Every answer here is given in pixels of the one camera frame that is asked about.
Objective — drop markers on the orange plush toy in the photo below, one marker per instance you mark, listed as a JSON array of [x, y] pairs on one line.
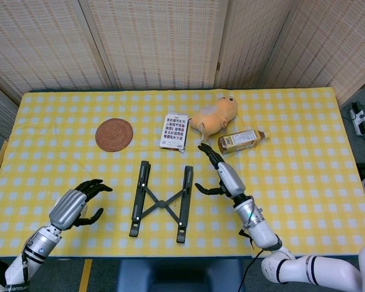
[[214, 115]]

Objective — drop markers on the amber tea bottle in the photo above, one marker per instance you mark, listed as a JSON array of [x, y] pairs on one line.
[[240, 141]]

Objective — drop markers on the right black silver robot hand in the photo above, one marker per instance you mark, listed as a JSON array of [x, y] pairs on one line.
[[231, 179]]

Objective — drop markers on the white power strip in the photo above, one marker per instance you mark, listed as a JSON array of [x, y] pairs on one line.
[[359, 120]]

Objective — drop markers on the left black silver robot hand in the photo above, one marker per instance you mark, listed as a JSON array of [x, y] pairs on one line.
[[67, 207]]

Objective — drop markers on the woven bamboo folding screen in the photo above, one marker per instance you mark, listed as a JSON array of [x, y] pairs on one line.
[[158, 45]]

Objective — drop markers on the blue padded seat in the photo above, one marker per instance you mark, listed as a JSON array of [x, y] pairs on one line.
[[179, 275]]

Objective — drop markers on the round brown woven coaster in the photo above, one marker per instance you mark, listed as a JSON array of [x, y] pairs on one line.
[[114, 135]]

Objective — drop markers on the yellow checkered tablecloth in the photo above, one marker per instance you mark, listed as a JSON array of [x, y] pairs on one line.
[[292, 182]]

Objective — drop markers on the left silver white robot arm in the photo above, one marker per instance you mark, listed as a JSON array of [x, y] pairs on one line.
[[39, 243]]

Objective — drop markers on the card box with colourful grid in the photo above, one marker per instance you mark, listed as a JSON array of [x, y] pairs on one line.
[[173, 132]]

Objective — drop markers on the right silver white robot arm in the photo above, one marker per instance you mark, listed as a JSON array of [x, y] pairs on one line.
[[261, 228]]

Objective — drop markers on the black folding laptop stand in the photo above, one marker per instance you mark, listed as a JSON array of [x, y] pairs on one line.
[[161, 204]]

